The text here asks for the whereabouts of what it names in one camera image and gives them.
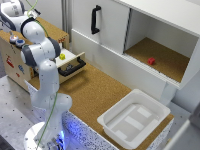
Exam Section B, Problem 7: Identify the white cabinet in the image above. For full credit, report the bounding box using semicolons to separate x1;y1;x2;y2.
70;0;200;108

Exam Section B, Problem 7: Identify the wooden drawer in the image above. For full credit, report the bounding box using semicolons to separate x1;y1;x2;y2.
54;47;87;79

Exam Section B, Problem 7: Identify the yellow block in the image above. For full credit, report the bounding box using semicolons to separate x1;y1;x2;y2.
58;52;67;61

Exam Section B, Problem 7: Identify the pink block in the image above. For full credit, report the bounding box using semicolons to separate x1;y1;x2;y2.
147;57;157;66

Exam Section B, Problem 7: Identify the white sliding door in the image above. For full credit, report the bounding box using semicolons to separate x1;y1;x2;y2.
71;0;131;55

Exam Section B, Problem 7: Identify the white plastic box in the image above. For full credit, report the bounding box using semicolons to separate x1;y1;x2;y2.
96;88;172;150

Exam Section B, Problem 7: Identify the blue button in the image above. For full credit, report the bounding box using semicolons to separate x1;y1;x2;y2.
15;38;27;49

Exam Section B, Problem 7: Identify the wooden drawer box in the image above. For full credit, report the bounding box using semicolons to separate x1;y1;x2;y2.
0;17;71;93

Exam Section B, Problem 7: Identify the red button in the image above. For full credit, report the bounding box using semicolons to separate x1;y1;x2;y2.
8;33;19;44

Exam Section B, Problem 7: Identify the black drawer handle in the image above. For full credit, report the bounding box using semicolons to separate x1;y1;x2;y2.
57;56;87;78

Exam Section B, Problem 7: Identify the black door handle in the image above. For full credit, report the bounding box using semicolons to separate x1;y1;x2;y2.
90;4;103;36

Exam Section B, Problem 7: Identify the green cable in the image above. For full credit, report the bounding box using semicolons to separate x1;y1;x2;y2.
24;0;60;150

